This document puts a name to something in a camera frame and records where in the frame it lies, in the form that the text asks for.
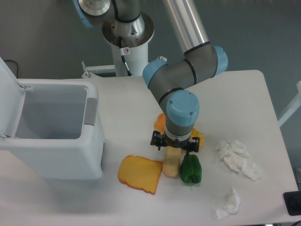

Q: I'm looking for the white frame at right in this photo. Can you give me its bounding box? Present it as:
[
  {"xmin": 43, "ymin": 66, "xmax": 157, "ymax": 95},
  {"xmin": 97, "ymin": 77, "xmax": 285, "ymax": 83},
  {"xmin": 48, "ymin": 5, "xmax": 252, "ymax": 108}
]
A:
[{"xmin": 278, "ymin": 81, "xmax": 301, "ymax": 127}]

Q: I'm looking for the large crumpled white tissue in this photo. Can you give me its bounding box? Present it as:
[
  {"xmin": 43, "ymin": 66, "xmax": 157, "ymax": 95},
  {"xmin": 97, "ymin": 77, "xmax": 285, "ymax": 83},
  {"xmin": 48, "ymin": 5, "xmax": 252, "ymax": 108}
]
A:
[{"xmin": 214, "ymin": 140, "xmax": 262, "ymax": 181}]

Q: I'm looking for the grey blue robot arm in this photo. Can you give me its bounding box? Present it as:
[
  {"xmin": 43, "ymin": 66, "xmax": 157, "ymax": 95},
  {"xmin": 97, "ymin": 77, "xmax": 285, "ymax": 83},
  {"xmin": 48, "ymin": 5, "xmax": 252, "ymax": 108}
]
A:
[{"xmin": 73, "ymin": 0, "xmax": 228, "ymax": 152}]

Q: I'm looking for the green bell pepper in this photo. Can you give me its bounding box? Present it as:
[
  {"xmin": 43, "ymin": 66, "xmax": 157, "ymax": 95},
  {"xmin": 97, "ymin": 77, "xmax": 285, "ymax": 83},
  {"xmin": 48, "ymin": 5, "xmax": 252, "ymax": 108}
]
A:
[{"xmin": 180, "ymin": 153, "xmax": 202, "ymax": 184}]

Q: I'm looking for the yellow toast slice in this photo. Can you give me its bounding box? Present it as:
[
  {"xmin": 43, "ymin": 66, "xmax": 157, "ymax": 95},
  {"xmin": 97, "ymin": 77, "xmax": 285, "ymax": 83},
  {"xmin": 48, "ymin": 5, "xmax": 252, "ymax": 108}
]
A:
[{"xmin": 118, "ymin": 155, "xmax": 163, "ymax": 194}]

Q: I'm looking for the white open trash bin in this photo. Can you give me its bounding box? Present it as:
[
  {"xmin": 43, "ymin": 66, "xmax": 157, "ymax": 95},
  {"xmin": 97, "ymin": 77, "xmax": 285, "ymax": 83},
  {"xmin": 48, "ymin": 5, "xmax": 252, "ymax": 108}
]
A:
[{"xmin": 0, "ymin": 61, "xmax": 105, "ymax": 180}]

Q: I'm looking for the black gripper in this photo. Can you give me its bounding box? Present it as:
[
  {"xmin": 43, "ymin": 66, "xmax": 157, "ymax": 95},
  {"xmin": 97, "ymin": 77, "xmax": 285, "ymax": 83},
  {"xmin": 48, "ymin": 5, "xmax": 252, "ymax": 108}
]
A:
[{"xmin": 150, "ymin": 130, "xmax": 199, "ymax": 154}]

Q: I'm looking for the pale oblong bread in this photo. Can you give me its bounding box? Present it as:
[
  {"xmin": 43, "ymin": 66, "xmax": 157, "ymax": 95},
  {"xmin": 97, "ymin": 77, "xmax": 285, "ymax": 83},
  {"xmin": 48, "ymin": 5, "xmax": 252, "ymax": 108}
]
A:
[{"xmin": 162, "ymin": 146, "xmax": 182, "ymax": 177}]

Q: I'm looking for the round orange bread roll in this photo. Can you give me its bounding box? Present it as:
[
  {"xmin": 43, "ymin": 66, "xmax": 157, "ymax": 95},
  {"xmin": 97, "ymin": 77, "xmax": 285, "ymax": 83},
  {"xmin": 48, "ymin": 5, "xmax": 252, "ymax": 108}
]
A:
[{"xmin": 153, "ymin": 113, "xmax": 166, "ymax": 134}]

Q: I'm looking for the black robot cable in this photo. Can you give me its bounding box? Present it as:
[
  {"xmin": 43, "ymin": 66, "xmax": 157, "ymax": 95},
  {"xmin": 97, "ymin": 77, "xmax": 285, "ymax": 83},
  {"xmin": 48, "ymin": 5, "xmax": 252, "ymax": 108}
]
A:
[{"xmin": 118, "ymin": 36, "xmax": 134, "ymax": 77}]

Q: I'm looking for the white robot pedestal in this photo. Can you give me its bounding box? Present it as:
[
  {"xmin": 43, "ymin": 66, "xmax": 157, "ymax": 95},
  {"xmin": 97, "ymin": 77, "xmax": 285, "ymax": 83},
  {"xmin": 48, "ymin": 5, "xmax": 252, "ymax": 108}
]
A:
[{"xmin": 81, "ymin": 11, "xmax": 168, "ymax": 79}]

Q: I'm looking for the small crumpled white tissue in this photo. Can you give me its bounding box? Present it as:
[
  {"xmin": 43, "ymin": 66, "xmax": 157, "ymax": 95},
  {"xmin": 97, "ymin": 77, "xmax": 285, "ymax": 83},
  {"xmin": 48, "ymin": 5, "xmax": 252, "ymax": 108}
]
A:
[{"xmin": 215, "ymin": 187, "xmax": 240, "ymax": 220}]

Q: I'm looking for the yellow bell pepper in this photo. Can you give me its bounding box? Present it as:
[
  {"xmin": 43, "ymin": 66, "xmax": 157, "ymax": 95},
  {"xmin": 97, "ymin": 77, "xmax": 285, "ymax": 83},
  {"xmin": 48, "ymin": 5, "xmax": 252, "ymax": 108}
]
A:
[{"xmin": 190, "ymin": 128, "xmax": 205, "ymax": 149}]

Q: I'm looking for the black device at edge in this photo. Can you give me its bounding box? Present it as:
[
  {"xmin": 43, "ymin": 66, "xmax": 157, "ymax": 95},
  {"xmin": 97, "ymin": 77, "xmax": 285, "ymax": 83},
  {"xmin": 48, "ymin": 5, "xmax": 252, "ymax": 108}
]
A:
[{"xmin": 283, "ymin": 191, "xmax": 301, "ymax": 216}]

